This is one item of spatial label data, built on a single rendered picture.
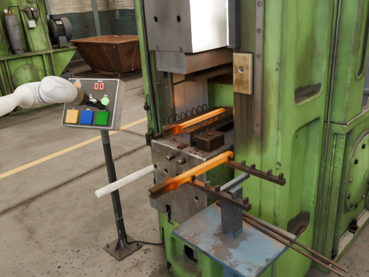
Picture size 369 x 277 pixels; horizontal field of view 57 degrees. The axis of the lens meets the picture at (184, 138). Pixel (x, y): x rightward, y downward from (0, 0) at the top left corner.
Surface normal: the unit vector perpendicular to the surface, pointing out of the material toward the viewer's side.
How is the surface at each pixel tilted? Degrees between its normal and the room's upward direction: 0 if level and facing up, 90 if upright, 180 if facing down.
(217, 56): 90
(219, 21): 90
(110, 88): 60
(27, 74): 86
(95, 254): 0
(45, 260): 0
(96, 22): 90
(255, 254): 0
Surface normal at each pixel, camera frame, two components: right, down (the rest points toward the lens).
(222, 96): -0.70, 0.31
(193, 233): -0.07, -0.93
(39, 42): 0.65, 0.05
